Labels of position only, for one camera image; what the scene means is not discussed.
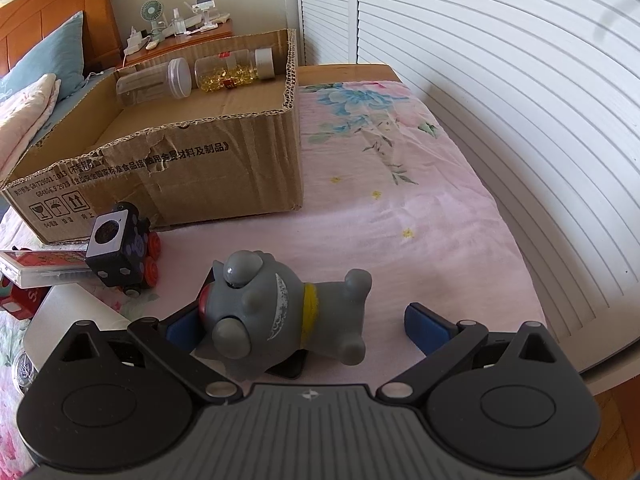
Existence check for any empty clear plastic jar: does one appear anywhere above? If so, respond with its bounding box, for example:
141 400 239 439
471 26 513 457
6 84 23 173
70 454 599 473
116 58 194 107

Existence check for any red packet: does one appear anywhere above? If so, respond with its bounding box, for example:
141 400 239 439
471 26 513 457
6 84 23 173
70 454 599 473
0 280 51 322

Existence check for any grey dog toy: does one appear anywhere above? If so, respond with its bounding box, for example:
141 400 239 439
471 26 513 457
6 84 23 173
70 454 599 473
192 250 374 382

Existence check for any blue pillow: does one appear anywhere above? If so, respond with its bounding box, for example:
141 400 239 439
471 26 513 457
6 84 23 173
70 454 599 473
0 10 86 96

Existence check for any wooden bed frame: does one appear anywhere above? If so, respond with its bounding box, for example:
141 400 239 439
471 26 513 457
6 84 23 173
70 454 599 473
298 64 402 87

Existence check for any wooden nightstand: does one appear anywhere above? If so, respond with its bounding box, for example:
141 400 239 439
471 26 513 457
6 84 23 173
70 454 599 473
122 17 235 68

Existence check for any white phone stand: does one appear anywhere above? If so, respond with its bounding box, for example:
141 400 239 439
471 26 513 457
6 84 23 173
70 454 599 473
192 0 223 28

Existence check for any pink floral bed sheet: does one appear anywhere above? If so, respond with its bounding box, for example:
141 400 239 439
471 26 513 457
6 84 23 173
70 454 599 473
0 80 551 480

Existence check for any black toy train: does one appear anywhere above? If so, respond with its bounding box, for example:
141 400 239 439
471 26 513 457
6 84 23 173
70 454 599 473
85 201 163 291

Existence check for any yellow-red packaged item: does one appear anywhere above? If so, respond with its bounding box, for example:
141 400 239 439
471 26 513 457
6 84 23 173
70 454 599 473
194 47 275 93

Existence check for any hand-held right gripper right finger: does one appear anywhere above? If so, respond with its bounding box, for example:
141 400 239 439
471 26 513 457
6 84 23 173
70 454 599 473
375 302 581 407

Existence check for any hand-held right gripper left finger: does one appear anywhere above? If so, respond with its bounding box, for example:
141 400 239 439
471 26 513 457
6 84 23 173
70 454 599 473
49 304 242 409

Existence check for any black flat object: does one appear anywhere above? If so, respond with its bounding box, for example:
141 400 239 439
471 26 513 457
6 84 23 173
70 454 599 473
267 350 311 381

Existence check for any red and white flat box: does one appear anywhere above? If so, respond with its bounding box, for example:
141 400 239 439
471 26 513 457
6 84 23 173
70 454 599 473
0 249 93 286

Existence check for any cardboard box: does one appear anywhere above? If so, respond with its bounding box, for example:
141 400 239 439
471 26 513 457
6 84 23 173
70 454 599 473
0 28 305 246

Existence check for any small green desk fan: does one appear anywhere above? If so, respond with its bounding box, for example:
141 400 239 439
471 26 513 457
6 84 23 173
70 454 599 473
140 0 168 36

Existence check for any white louvered closet door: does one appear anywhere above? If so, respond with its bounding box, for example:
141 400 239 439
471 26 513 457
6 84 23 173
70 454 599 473
357 0 640 376
295 0 359 68

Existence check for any white charger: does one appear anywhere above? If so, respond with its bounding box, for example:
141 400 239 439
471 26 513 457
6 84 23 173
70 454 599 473
124 27 151 56

